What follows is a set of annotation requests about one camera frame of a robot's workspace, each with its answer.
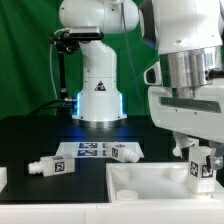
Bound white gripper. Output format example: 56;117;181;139
144;62;224;170

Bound white square table top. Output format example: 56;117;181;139
106;162;224;206

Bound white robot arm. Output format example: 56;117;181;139
128;0;224;170

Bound white tag sheet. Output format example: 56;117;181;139
56;142;144;158

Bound white front wall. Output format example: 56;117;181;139
0;200;224;224

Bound black base cables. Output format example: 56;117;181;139
27;97;78;117

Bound black camera on stand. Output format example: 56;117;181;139
50;26;104;99

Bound white left wall block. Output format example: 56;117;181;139
0;167;7;193

